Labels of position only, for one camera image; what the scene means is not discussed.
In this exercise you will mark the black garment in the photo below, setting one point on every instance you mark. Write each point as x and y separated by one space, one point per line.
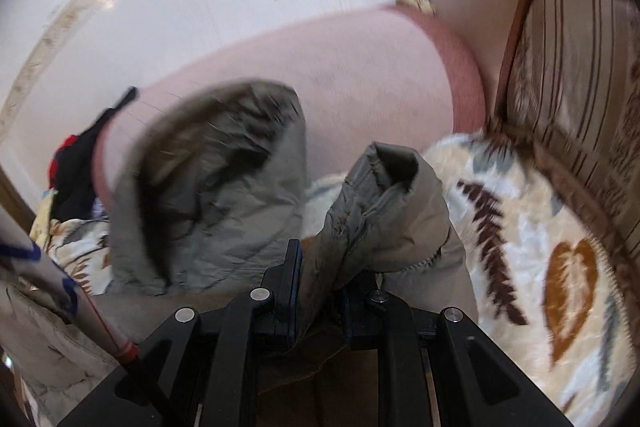
75 187

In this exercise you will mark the striped floral sofa cushion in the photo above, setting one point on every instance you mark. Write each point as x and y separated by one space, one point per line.
565 72

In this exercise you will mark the leaf print fleece blanket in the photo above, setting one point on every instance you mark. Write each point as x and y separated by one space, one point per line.
525 217

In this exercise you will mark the yellow patterned cloth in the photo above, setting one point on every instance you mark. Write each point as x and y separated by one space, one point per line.
42 222

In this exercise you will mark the pink bolster cushion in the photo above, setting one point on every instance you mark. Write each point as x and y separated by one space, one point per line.
350 77

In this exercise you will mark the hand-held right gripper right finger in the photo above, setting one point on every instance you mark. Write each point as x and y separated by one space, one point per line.
350 322

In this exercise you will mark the red garment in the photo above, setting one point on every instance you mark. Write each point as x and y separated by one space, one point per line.
62 157

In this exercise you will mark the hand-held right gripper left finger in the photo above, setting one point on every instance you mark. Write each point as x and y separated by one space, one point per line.
296 292

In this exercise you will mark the olive quilted hooded jacket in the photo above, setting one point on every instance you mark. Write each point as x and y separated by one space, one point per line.
210 187

